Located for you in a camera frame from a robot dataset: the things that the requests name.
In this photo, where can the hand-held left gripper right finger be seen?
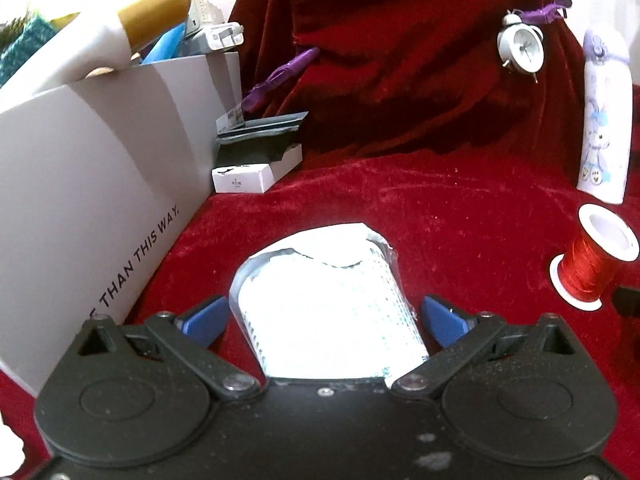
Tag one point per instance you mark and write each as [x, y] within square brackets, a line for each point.
[445, 320]

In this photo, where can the red thread spool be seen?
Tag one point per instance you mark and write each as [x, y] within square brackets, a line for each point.
[585, 260]

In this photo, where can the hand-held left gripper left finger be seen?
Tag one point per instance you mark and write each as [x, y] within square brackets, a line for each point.
[207, 320]

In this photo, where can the white and gold handheld device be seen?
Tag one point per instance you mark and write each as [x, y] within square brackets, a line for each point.
[100, 35]

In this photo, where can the lavender rabbit thermos bottle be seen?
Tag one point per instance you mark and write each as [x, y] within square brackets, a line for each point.
[602, 125]

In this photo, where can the dark foil packet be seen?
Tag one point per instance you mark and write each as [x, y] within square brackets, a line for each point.
[265, 132]

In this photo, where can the small white carton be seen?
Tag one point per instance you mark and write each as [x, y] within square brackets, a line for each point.
[245, 177]

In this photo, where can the teal sponge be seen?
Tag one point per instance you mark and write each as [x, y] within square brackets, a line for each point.
[22, 42]

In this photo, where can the white twin-bell alarm clock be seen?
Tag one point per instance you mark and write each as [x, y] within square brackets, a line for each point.
[522, 47]

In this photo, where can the blue plastic item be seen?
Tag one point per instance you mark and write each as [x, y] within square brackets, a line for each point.
[165, 45]

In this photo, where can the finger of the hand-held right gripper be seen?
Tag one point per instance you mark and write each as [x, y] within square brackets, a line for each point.
[629, 301]

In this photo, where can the grey cardboard box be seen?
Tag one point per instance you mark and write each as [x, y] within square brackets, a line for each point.
[90, 185]

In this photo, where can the white label tag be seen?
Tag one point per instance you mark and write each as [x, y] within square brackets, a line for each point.
[230, 119]

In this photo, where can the white pack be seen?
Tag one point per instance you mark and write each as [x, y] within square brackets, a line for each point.
[325, 310]

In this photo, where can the purple plastic clip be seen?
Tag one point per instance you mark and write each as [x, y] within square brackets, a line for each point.
[280, 77]
[545, 11]

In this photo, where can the white plug adapter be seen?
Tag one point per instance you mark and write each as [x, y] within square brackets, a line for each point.
[215, 35]

